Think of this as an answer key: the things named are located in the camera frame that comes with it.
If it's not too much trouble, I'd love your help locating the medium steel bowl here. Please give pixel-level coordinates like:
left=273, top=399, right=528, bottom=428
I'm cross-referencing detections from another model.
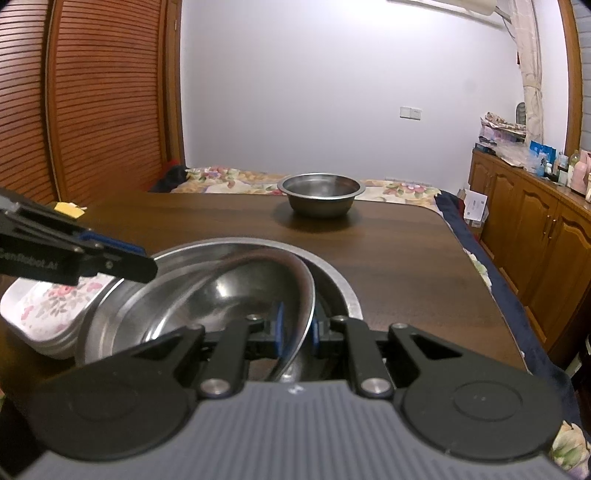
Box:
left=85, top=248, right=318, bottom=384

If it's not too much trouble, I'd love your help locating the large steel bowl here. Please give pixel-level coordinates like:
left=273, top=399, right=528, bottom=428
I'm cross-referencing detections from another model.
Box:
left=74, top=236, right=365, bottom=384

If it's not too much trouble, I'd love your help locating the floral white tray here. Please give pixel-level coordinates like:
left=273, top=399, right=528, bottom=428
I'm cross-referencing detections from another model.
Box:
left=1, top=274, right=113, bottom=360

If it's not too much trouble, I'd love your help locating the small steel bowl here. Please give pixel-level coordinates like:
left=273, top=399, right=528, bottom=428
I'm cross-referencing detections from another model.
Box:
left=277, top=173, right=366, bottom=219

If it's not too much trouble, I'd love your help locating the black clothing on bed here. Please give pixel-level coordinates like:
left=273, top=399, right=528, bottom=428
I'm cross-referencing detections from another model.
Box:
left=149, top=160, right=187, bottom=193

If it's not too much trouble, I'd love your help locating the louvered wooden wardrobe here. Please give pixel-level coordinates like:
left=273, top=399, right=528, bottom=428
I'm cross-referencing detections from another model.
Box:
left=1, top=1, right=184, bottom=205

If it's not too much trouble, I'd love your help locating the white box on floor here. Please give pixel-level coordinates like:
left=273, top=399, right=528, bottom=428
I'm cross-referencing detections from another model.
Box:
left=463, top=190, right=488, bottom=222

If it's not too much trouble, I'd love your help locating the wooden sideboard cabinet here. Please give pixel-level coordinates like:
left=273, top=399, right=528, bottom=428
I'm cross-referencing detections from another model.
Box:
left=469, top=150, right=590, bottom=367

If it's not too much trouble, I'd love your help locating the pile of folded fabrics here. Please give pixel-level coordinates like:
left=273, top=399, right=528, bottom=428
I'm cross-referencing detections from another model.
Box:
left=479, top=112, right=526, bottom=146

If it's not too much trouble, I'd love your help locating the floral bed quilt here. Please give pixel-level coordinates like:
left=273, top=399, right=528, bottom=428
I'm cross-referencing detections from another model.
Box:
left=172, top=166, right=590, bottom=479

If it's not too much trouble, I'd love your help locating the blue picture box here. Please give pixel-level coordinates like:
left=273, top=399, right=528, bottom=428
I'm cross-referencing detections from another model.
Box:
left=528, top=141, right=556, bottom=177

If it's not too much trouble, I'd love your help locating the pink thermos jug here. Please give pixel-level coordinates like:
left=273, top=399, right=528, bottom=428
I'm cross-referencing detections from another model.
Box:
left=570, top=150, right=590, bottom=196

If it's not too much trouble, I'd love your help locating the white air conditioner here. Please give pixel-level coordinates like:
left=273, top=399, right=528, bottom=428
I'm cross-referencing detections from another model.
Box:
left=400, top=0, right=511, bottom=22

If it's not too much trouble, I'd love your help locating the cream tied curtain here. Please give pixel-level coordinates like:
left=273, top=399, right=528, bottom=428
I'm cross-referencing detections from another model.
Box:
left=509, top=0, right=544, bottom=143

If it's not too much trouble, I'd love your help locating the white wall switch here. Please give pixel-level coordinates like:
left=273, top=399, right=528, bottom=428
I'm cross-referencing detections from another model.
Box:
left=400, top=106, right=422, bottom=121

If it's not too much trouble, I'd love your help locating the wooden window frame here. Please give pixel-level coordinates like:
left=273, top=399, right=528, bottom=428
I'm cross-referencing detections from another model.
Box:
left=558, top=0, right=583, bottom=155

